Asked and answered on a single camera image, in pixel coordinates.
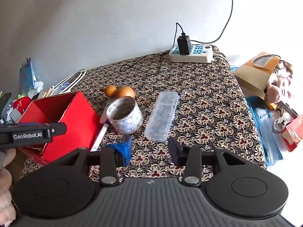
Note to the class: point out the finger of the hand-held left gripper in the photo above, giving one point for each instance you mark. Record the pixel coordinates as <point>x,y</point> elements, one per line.
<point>59,128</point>

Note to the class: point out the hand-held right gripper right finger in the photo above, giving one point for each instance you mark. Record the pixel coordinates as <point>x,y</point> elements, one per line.
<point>174,151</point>

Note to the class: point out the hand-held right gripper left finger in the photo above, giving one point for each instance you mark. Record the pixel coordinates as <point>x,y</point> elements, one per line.
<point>123,151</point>

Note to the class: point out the red cardboard box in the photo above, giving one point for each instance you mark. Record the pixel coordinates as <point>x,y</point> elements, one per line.
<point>75,123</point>

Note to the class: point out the white pen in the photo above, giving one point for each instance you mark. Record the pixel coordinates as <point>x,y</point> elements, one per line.
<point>101,134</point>

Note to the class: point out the printed tape roll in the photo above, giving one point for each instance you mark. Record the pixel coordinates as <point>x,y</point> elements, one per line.
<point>129,124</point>

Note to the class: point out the clear plastic case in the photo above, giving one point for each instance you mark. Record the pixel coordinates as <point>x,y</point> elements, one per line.
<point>161,118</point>

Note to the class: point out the orange gourd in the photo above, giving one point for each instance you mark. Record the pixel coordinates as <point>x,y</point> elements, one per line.
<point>125,91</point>

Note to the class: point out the person's left hand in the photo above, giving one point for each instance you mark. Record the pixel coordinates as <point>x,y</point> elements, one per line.
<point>5,182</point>

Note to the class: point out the white square power bank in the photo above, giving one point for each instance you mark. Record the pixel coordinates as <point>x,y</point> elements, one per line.
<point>16,116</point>

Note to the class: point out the red embroidered hat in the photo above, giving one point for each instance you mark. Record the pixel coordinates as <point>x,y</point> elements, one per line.
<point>21,104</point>

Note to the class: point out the bright green toy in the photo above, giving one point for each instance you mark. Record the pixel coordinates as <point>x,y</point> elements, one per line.
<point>21,96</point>

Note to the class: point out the white crumpled plastic bag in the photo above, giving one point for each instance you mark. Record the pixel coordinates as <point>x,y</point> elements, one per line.
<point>35,86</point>

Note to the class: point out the blue pouch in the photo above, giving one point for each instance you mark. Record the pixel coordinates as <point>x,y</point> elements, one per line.
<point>27,75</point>

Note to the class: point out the blue striped plastic bag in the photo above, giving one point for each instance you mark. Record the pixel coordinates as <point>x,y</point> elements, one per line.
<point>265,134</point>

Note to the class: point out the white power strip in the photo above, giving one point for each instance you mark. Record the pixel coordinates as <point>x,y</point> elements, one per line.
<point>189,58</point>

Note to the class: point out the black charger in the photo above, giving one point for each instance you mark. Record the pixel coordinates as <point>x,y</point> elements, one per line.
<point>184,45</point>

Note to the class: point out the brown paper bag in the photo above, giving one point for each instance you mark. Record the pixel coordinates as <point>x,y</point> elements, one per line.
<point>251,75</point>

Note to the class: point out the pink plush toy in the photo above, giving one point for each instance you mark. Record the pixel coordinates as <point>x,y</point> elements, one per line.
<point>277,89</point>

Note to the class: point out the red patterned carton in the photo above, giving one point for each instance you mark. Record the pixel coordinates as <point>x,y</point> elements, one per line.
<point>293,132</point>

